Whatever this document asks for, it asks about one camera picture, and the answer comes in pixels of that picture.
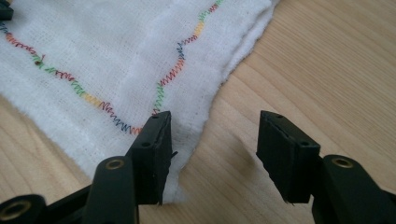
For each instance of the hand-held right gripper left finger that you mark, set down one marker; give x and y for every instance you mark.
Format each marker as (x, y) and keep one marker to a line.
(152, 158)

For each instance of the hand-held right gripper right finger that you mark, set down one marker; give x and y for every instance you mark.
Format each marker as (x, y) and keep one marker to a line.
(288, 155)

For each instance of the white cloth with coloured stitching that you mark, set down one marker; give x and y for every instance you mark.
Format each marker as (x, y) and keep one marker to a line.
(102, 68)

